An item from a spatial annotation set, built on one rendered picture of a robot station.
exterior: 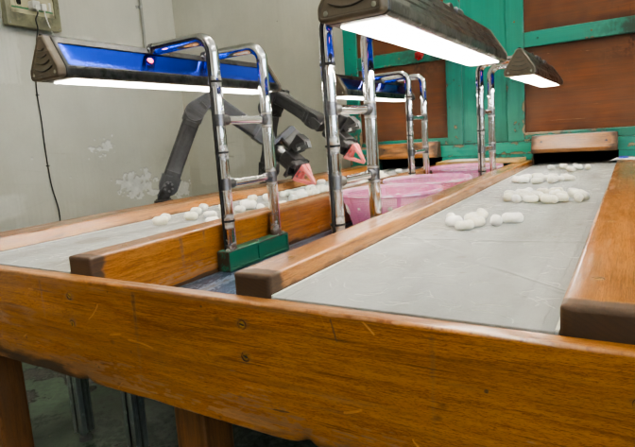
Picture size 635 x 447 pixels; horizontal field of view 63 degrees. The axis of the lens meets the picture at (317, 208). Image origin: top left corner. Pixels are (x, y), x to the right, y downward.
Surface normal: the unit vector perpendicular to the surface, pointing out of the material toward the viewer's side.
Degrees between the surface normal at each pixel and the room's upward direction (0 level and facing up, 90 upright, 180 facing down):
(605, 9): 90
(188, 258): 90
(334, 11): 89
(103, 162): 90
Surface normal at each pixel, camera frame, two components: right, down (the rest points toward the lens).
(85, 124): 0.87, 0.01
